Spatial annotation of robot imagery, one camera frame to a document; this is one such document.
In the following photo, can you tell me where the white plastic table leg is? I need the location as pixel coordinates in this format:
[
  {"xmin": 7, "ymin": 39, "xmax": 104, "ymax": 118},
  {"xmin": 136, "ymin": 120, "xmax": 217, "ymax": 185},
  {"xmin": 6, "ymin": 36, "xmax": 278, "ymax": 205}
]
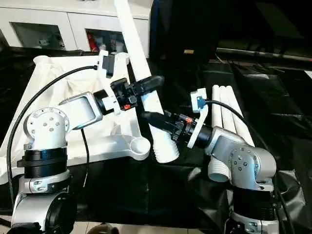
[
  {"xmin": 207, "ymin": 84, "xmax": 231, "ymax": 183},
  {"xmin": 226, "ymin": 85, "xmax": 256, "ymax": 149},
  {"xmin": 113, "ymin": 0, "xmax": 181, "ymax": 164},
  {"xmin": 218, "ymin": 85, "xmax": 242, "ymax": 134}
]

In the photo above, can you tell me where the white plastic table top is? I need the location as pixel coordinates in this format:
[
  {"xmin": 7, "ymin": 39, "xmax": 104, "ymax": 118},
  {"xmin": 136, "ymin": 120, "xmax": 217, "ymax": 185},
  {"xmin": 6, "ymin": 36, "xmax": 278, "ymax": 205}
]
[{"xmin": 0, "ymin": 55, "xmax": 151, "ymax": 186}]

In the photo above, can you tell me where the red fire extinguisher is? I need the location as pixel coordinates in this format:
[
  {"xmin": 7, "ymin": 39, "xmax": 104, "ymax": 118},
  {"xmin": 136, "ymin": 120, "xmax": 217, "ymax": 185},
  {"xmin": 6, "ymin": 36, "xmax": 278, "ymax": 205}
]
[{"xmin": 87, "ymin": 34, "xmax": 98, "ymax": 53}]

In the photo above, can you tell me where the black case with yellow label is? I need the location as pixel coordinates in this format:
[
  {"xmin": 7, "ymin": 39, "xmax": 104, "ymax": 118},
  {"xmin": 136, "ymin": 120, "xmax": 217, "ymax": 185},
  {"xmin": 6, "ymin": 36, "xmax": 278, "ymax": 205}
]
[{"xmin": 148, "ymin": 0, "xmax": 218, "ymax": 65}]

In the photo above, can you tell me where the black mat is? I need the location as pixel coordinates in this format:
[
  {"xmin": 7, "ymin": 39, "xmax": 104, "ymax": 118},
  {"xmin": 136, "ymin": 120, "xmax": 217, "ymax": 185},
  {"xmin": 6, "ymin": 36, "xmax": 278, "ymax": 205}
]
[{"xmin": 0, "ymin": 46, "xmax": 312, "ymax": 231}]

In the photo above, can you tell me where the white cabinet with windows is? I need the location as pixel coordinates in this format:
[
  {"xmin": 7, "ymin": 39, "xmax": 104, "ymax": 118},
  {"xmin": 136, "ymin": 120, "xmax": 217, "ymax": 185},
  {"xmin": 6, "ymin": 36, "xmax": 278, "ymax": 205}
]
[{"xmin": 0, "ymin": 0, "xmax": 150, "ymax": 59}]

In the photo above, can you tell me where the silver metal bar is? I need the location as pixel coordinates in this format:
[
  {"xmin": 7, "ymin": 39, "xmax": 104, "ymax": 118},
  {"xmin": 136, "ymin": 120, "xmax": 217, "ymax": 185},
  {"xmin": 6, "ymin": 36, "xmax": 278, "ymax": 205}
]
[{"xmin": 215, "ymin": 47, "xmax": 312, "ymax": 63}]

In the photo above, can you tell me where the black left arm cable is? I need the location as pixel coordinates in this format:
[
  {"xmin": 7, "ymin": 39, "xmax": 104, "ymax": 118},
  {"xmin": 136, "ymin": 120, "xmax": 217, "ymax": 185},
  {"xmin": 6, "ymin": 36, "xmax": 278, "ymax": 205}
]
[{"xmin": 6, "ymin": 65, "xmax": 101, "ymax": 195}]

